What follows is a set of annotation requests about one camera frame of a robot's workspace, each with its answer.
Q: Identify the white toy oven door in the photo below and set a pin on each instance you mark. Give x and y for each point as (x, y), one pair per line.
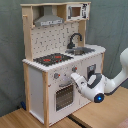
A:
(64, 97)

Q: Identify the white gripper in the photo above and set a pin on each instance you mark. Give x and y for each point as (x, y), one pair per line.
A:
(80, 82)

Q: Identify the right oven knob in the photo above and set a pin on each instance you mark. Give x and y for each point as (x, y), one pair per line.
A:
(74, 69)

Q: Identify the grey toy sink basin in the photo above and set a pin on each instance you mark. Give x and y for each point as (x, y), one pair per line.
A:
(79, 51)

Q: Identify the black toy faucet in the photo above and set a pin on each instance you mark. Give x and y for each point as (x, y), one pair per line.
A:
(73, 40)

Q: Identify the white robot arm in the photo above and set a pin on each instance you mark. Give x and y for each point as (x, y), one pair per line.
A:
(98, 85)

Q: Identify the grey toy range hood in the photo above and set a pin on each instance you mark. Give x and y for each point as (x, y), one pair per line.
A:
(48, 18)

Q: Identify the oven knob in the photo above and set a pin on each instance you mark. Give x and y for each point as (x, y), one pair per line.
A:
(56, 75)
(74, 69)

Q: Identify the wooden toy kitchen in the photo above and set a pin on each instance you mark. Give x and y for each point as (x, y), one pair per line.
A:
(40, 84)

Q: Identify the toy microwave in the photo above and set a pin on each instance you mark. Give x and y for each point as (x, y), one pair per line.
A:
(77, 11)

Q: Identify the toy dishwasher door panel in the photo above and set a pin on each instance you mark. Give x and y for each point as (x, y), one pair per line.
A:
(91, 70)

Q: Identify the black toy stovetop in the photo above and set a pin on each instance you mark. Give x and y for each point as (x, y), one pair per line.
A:
(52, 59)

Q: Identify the left oven knob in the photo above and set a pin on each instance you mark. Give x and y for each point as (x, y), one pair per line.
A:
(56, 75)

